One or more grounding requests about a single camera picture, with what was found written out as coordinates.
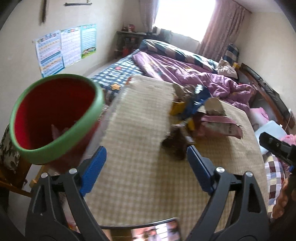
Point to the dark side table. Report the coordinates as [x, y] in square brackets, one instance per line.
[129, 39]

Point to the person's right hand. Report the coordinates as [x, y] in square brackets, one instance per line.
[281, 204]

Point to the dark brown snack packet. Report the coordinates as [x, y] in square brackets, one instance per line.
[175, 143]

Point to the beige checked woven mat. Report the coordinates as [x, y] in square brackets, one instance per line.
[138, 139]

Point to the brown cardboard scrap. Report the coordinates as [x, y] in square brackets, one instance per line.
[215, 106]

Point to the purple quilt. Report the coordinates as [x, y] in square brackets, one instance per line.
[175, 69]

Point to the pink curtain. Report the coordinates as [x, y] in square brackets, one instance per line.
[148, 14]
[222, 27]

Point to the black smartphone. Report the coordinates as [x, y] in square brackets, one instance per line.
[157, 231]

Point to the red bin with green rim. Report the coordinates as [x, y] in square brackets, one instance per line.
[57, 104]

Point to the light blue pillow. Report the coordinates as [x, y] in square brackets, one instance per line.
[270, 129]

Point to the camouflage cushion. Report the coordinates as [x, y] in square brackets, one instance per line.
[9, 155]

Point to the pink floral pillow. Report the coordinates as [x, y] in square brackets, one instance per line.
[290, 138]

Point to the beige crumpled bag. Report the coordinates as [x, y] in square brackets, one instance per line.
[227, 69]

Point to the brown white checked sheet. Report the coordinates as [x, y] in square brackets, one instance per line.
[274, 171]

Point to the bright window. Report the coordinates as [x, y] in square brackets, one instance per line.
[185, 16]

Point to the torn grey paper wrapper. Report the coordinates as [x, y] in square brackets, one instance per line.
[181, 92]

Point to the small yellow wrapper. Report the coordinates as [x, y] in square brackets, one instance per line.
[191, 124]

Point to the wooden chair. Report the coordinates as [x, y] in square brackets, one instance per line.
[13, 185]

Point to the blue bordered wall poster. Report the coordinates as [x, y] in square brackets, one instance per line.
[49, 55]

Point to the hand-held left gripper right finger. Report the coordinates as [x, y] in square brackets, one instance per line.
[200, 171]

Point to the teal chart wall poster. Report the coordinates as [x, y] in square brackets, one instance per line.
[88, 39]

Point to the small yellow box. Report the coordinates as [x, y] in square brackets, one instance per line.
[236, 65]

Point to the white chart wall poster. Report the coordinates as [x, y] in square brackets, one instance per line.
[70, 46]

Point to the pink snack packet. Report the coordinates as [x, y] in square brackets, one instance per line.
[222, 126]

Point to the blue plaid bedsheet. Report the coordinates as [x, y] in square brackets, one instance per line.
[115, 71]

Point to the blue checked cushion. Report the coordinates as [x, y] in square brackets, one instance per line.
[232, 53]

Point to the dark wooden headboard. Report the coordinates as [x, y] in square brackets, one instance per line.
[266, 90]

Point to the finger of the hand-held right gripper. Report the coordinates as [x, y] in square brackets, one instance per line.
[275, 146]

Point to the metal wall bar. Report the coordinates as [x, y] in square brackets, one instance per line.
[76, 4]

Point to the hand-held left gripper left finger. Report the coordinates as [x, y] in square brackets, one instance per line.
[92, 171]

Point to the dark blue snack packet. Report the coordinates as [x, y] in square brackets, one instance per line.
[196, 104]

